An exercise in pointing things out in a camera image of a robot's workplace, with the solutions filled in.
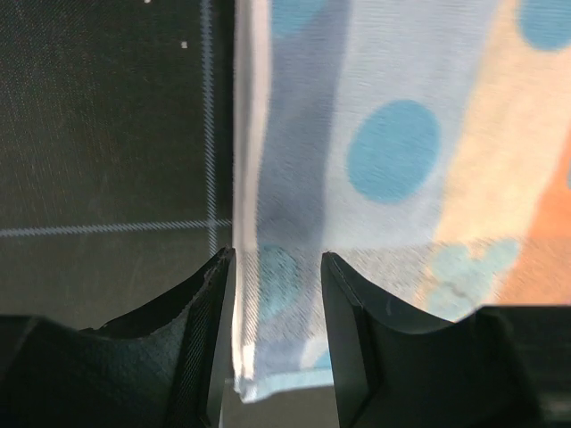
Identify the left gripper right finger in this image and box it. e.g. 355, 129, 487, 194
321, 252, 570, 428

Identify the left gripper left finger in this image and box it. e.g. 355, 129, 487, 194
1, 247, 236, 428

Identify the blue white cloth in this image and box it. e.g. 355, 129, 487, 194
233, 1, 570, 403

